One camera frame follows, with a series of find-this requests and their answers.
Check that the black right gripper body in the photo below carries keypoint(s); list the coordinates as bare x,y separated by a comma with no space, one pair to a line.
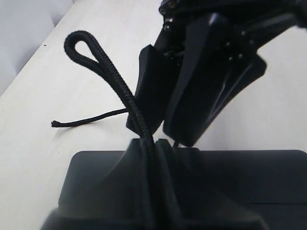
259,20

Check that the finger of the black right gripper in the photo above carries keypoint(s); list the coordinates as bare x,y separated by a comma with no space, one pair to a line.
158,75
218,63

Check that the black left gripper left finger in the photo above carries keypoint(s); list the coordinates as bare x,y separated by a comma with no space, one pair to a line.
105,190

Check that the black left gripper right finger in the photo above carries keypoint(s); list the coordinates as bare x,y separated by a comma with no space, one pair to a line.
190,204

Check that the black plastic carrying case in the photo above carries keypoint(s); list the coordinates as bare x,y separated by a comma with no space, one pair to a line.
271,183

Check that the white backdrop curtain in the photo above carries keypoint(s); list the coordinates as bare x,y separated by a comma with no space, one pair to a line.
24,25

